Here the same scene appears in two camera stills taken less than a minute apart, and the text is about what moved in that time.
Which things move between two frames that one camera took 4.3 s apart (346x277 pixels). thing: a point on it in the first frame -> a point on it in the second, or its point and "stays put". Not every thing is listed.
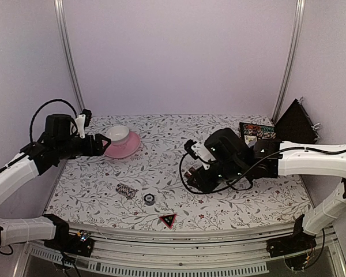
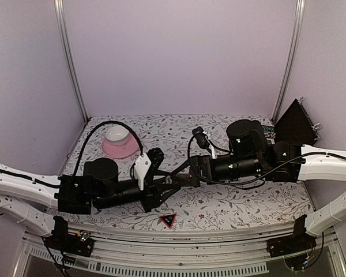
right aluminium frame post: [299, 11] stays put
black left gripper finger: [105, 138] -> [173, 176]
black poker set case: [293, 126] stays put
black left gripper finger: [105, 146] -> [167, 194]
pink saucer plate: [131, 145] stays put
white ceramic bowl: [119, 134] stays put
